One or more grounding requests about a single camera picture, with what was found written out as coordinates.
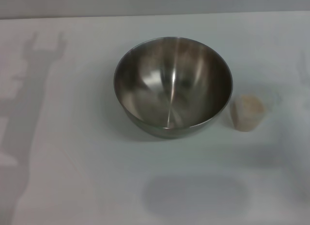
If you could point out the stainless steel mixing bowl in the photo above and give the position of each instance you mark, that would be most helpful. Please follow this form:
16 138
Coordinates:
173 87

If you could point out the clear plastic measuring cup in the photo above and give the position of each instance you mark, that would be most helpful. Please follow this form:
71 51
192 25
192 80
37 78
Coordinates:
244 123

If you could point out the white rice grains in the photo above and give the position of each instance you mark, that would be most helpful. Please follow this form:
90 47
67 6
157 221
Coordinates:
250 104

